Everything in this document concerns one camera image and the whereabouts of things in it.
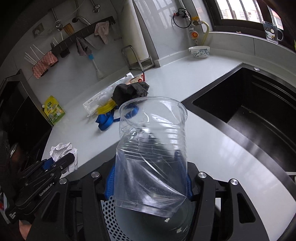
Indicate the person's left hand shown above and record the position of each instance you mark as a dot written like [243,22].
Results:
[24,229]

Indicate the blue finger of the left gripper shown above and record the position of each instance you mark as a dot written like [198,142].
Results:
[47,163]

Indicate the clear plastic cup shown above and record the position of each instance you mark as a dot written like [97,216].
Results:
[151,158]

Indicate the pink hanging cloth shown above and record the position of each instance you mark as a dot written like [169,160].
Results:
[102,30]

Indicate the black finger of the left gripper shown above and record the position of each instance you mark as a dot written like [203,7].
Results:
[63,162]

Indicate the white chopsticks bundle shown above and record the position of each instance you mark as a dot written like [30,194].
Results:
[33,55]

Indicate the white patterned bowl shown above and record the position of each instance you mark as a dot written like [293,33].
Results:
[199,52]

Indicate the red white snack packet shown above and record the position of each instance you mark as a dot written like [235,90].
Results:
[139,78]

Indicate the yellow green seasoning pouch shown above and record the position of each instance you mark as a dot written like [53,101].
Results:
[53,110]

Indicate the clear plastic packaging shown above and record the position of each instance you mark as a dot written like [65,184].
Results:
[102,97]

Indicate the black kitchen sink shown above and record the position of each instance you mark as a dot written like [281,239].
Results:
[256,109]

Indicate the grey hanging rag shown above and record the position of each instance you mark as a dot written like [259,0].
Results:
[82,47]

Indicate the white bottle brush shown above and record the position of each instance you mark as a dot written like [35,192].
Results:
[98,71]

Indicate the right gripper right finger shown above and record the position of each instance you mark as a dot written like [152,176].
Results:
[189,187]

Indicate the black wall rail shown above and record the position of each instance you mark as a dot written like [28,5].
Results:
[83,33]

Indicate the window frame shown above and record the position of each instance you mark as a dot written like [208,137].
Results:
[247,17]

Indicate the grey perforated trash bin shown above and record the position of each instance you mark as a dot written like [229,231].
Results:
[125,224]

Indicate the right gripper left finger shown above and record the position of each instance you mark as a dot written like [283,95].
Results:
[109,182]

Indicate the gas valve with hose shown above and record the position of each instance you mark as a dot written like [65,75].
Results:
[198,31]

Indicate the pink wavy sponge cloth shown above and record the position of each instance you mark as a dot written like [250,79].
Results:
[48,60]

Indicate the black crumpled cloth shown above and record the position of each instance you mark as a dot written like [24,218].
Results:
[125,92]

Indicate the glass mug on sill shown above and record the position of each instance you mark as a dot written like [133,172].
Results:
[272,32]

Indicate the yellow plastic piece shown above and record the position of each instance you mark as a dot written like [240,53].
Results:
[106,108]

